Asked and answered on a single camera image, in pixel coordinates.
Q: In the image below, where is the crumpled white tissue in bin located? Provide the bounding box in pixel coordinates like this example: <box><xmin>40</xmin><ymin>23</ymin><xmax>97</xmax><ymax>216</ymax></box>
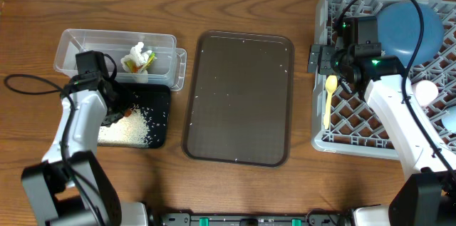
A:
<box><xmin>120</xmin><ymin>42</ymin><xmax>152</xmax><ymax>73</ymax></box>

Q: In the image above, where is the pink cup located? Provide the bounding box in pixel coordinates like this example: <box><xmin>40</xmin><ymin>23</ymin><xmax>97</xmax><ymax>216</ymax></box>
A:
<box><xmin>412</xmin><ymin>80</ymin><xmax>439</xmax><ymax>108</ymax></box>

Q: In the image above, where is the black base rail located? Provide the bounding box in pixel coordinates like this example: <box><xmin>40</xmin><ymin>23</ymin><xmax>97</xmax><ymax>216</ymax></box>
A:
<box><xmin>155</xmin><ymin>209</ymin><xmax>355</xmax><ymax>226</ymax></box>

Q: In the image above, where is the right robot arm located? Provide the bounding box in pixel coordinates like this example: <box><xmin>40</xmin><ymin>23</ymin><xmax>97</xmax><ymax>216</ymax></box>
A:
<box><xmin>308</xmin><ymin>44</ymin><xmax>455</xmax><ymax>225</ymax></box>

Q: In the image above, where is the dark brown serving tray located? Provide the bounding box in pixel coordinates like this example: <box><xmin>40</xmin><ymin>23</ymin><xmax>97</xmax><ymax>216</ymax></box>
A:
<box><xmin>182</xmin><ymin>31</ymin><xmax>294</xmax><ymax>168</ymax></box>

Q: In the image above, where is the dark blue bowl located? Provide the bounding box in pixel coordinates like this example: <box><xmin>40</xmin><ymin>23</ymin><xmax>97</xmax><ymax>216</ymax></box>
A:
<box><xmin>376</xmin><ymin>2</ymin><xmax>445</xmax><ymax>66</ymax></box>

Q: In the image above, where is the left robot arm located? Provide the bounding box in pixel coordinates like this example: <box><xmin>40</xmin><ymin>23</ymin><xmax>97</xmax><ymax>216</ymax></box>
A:
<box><xmin>21</xmin><ymin>73</ymin><xmax>130</xmax><ymax>225</ymax></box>

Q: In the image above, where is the yellow green snack wrapper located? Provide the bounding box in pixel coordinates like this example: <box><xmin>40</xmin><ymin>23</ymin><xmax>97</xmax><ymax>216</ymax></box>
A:
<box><xmin>121</xmin><ymin>52</ymin><xmax>156</xmax><ymax>73</ymax></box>

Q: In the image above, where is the light blue cup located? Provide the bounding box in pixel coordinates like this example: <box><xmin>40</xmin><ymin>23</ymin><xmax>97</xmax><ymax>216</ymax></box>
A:
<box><xmin>441</xmin><ymin>106</ymin><xmax>456</xmax><ymax>133</ymax></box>

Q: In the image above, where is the black bin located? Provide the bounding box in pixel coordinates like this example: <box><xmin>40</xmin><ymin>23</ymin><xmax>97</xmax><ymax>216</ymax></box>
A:
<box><xmin>95</xmin><ymin>82</ymin><xmax>172</xmax><ymax>150</ymax></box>

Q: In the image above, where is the pile of white rice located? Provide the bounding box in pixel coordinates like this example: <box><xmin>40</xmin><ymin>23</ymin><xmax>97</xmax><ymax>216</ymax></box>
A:
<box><xmin>98</xmin><ymin>104</ymin><xmax>169</xmax><ymax>149</ymax></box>

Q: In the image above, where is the grey dishwasher rack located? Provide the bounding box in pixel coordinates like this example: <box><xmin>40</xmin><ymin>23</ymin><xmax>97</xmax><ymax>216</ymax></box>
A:
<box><xmin>311</xmin><ymin>0</ymin><xmax>455</xmax><ymax>160</ymax></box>

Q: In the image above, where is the yellow plastic spoon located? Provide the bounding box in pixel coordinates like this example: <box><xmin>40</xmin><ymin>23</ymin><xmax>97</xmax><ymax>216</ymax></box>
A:
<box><xmin>323</xmin><ymin>75</ymin><xmax>338</xmax><ymax>130</ymax></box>

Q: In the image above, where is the clear plastic bin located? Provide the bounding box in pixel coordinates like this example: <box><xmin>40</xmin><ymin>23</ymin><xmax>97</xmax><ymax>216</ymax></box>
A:
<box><xmin>53</xmin><ymin>29</ymin><xmax>187</xmax><ymax>91</ymax></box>

